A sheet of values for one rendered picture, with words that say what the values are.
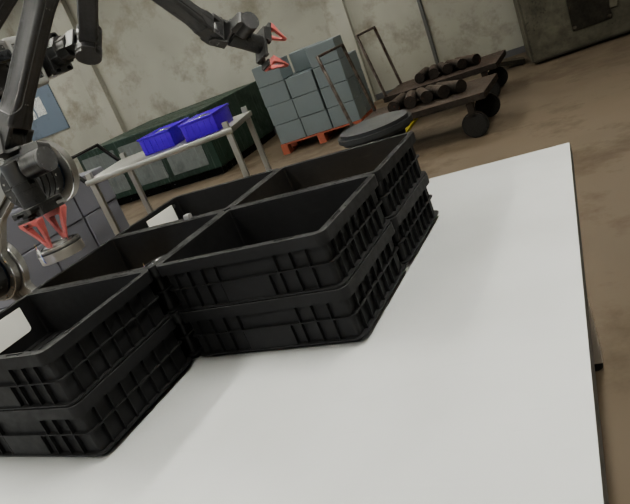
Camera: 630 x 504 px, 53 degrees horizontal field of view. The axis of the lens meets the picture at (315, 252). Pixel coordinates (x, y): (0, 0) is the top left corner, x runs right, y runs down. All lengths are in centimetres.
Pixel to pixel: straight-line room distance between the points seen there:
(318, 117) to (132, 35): 413
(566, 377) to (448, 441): 19
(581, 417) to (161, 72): 985
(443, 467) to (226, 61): 922
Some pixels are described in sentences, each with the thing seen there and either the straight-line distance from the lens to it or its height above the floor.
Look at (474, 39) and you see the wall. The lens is 884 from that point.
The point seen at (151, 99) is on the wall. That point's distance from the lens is 1064.
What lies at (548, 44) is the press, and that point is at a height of 18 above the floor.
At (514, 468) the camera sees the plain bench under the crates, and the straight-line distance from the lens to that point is 82.
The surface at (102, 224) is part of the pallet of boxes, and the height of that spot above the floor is 53.
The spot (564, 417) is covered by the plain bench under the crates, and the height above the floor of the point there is 70.
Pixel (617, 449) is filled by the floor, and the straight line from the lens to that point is 188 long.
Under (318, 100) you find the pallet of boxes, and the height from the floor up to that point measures 48.
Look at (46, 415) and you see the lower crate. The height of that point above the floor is 81.
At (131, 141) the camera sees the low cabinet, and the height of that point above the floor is 76.
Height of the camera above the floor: 124
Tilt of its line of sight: 18 degrees down
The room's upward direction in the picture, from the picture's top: 22 degrees counter-clockwise
